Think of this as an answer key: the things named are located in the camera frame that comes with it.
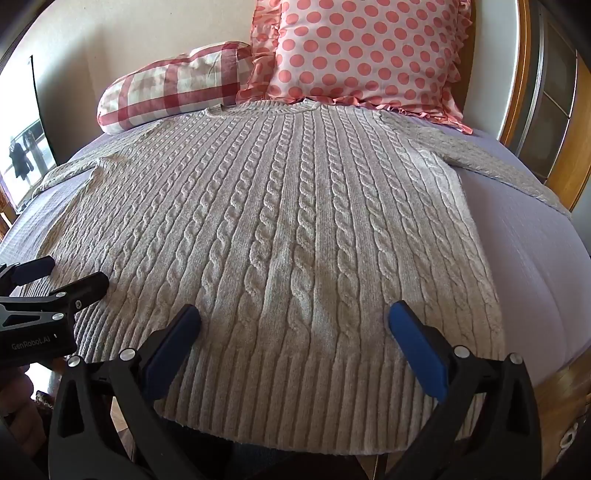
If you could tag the pink polka dot pillow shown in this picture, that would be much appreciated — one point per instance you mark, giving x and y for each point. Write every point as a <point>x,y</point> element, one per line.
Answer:
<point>364,53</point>

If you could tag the wall poster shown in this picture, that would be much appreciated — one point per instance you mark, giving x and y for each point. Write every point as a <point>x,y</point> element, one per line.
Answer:
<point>23,147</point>

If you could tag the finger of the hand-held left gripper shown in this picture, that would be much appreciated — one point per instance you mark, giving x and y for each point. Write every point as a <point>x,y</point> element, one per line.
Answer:
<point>32,270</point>
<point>85,284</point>

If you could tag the wooden headboard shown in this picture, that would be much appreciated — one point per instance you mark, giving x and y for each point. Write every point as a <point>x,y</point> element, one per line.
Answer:
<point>547,97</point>

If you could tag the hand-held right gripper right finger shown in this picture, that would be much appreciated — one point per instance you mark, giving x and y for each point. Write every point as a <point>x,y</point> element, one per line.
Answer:
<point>418,346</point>

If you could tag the red checked pillow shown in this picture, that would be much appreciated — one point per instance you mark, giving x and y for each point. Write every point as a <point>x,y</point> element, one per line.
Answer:
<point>173,90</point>

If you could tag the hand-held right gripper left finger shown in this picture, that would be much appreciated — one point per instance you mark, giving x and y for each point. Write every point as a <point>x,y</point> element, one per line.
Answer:
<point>168,344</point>

